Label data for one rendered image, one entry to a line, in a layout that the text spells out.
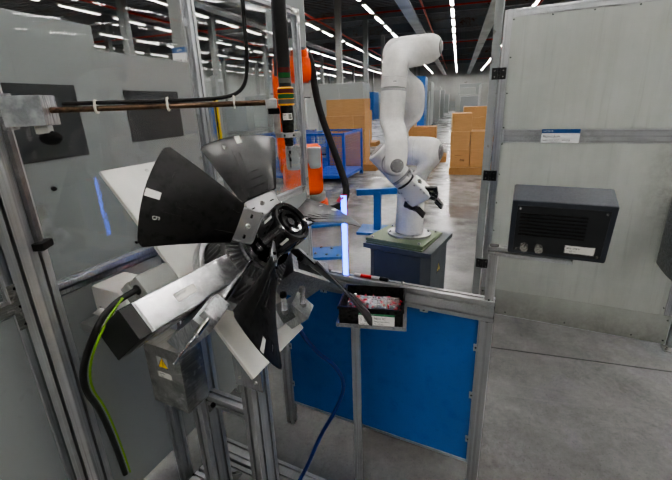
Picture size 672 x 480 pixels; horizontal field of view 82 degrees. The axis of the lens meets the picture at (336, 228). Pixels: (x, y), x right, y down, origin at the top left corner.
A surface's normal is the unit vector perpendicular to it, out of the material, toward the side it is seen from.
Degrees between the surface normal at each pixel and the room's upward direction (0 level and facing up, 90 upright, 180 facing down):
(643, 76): 90
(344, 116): 90
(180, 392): 90
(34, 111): 90
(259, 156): 40
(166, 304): 50
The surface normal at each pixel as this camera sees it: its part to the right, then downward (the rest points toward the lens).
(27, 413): 0.90, 0.11
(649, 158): -0.43, 0.30
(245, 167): 0.07, -0.45
